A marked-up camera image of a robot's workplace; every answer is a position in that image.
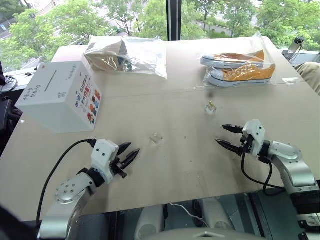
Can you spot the white side desk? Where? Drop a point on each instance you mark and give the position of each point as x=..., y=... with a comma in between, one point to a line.
x=22, y=75

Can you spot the beige clothed person's leg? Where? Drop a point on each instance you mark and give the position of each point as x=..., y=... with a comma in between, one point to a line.
x=310, y=75

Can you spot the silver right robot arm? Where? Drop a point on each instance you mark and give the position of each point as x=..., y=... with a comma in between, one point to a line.
x=292, y=165

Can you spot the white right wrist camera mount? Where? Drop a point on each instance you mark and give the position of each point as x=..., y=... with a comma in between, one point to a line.
x=255, y=137

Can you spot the dark rounded shape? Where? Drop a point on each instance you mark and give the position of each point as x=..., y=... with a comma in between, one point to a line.
x=15, y=225

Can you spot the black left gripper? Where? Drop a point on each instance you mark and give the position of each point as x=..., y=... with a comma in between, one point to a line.
x=117, y=167

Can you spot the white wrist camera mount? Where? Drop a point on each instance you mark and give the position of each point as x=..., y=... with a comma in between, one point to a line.
x=102, y=155
x=255, y=137

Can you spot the clear plastic shoe bag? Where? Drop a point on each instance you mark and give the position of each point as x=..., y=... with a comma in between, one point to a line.
x=252, y=45

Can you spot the white cardboard box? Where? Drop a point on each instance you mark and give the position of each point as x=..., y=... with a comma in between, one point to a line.
x=60, y=100

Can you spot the grey robot torso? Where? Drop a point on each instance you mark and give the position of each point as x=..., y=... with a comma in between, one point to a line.
x=210, y=235

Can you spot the black webcam on stand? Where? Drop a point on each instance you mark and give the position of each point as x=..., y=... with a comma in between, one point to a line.
x=296, y=46

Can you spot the black chair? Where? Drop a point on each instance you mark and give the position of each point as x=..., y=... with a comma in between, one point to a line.
x=6, y=112

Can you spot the clear bag with brown item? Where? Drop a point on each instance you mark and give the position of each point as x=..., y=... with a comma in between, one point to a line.
x=112, y=57

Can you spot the white robot leg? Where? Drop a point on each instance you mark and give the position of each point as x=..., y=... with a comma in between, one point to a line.
x=216, y=212
x=150, y=222

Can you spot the black window frame post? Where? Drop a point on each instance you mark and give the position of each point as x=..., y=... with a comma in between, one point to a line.
x=173, y=20

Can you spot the orange canvas sneaker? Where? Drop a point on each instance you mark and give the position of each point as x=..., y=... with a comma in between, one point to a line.
x=235, y=58
x=242, y=75

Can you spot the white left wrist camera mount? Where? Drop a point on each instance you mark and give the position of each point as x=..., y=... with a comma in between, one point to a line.
x=102, y=155

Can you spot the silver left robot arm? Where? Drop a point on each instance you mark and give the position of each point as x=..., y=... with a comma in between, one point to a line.
x=67, y=190

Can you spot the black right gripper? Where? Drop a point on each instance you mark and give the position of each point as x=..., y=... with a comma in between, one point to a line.
x=245, y=144

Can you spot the small clear object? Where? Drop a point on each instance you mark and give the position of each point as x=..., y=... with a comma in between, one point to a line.
x=210, y=107
x=156, y=138

